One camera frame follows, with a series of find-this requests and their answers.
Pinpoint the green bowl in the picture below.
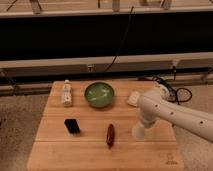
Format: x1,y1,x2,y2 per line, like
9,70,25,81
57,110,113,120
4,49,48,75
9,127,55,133
84,82,115,108

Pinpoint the white rectangular block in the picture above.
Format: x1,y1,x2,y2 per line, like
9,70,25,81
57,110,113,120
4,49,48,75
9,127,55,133
127,91,140,107

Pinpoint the small white bottle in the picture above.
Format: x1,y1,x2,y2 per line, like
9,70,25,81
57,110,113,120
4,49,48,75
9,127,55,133
61,80,72,107

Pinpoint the bamboo cutting board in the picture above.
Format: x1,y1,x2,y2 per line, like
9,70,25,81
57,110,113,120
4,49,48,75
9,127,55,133
27,81,184,171

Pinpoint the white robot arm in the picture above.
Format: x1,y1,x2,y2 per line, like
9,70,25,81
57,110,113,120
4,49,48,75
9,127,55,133
137,85,213,143

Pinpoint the black eraser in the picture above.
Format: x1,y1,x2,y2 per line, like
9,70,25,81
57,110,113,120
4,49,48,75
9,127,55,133
64,119,80,134

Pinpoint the dark red oblong object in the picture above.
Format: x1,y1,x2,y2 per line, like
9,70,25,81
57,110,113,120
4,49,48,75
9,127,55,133
106,124,115,147

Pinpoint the black hanging cable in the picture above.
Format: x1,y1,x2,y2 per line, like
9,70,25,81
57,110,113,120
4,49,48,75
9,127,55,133
101,4,135,74

